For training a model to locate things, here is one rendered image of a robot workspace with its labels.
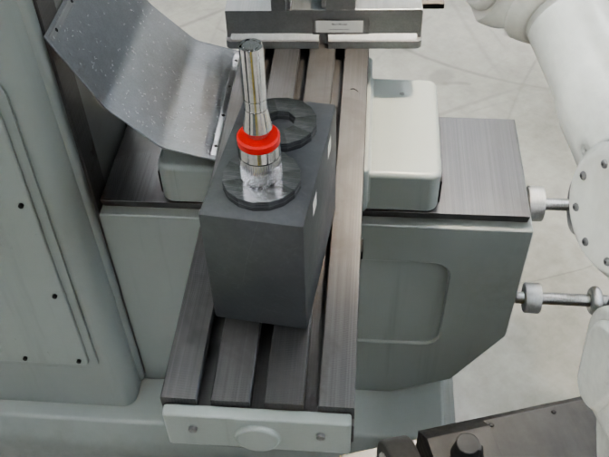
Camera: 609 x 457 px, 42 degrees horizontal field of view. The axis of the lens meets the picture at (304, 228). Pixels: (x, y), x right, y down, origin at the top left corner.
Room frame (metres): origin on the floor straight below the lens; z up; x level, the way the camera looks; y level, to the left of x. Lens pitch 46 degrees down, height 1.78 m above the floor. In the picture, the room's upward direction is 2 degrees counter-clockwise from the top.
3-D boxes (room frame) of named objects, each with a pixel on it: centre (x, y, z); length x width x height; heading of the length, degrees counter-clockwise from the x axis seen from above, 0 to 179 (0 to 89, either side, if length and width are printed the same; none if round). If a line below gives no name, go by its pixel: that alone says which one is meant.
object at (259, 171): (0.67, 0.05, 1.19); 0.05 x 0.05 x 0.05
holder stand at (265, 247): (0.72, 0.04, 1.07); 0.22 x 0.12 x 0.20; 168
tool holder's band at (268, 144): (0.67, 0.05, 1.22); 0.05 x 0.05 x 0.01
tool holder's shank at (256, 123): (0.67, 0.05, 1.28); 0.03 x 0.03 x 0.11
